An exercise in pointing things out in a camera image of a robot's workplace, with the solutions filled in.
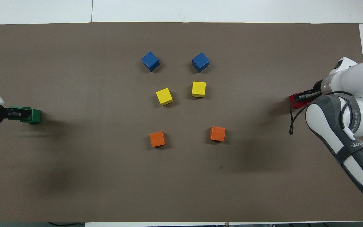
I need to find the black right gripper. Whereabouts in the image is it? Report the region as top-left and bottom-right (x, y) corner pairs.
(297, 79), (324, 102)

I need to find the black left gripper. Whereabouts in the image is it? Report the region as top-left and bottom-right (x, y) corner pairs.
(0, 107), (32, 126)

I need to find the green wooden cube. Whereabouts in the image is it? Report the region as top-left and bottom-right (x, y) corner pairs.
(19, 107), (33, 123)
(27, 109), (42, 124)

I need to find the orange wooden cube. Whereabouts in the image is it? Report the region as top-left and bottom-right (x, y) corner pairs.
(210, 126), (226, 142)
(149, 131), (166, 148)

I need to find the yellow wooden cube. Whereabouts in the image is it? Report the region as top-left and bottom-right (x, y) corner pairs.
(156, 88), (173, 106)
(192, 81), (206, 98)

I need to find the blue wooden cube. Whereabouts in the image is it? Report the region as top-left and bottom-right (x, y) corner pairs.
(192, 52), (210, 73)
(141, 51), (160, 72)

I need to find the brown table mat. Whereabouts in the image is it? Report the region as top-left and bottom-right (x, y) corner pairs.
(0, 21), (363, 223)

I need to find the black right arm gripper cable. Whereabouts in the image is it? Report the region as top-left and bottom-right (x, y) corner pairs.
(290, 91), (354, 135)

